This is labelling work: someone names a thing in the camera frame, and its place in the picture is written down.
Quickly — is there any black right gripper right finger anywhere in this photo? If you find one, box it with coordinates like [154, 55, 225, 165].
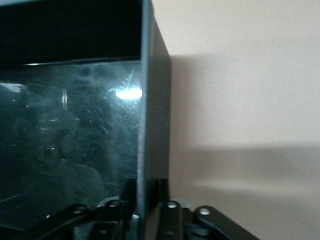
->
[147, 177, 262, 240]

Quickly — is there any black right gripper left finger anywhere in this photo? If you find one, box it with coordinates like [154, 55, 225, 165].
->
[24, 177, 138, 240]

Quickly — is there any black plastic box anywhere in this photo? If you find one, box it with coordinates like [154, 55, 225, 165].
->
[0, 0, 173, 240]

